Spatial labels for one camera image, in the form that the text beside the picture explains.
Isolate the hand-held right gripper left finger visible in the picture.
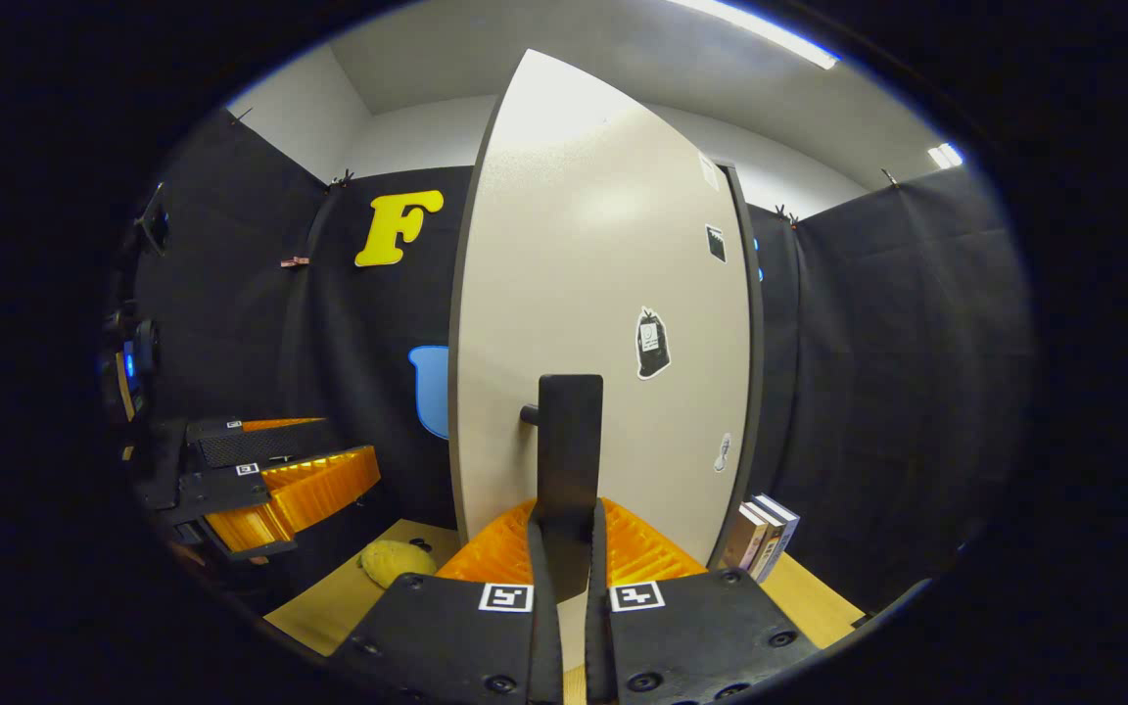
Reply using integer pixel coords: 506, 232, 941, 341
327, 497, 565, 705

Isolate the black backdrop cloth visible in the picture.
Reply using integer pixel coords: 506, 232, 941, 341
118, 108, 1035, 613

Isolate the brown small box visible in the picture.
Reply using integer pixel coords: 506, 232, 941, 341
721, 502, 771, 572

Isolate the black door handle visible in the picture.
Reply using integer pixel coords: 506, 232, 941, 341
520, 375, 605, 603

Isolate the beige cabinet door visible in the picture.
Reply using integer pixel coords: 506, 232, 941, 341
446, 49, 756, 667

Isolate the white small box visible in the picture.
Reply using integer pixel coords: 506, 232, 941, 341
745, 499, 788, 581

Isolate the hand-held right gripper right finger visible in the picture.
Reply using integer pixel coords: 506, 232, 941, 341
584, 497, 820, 705

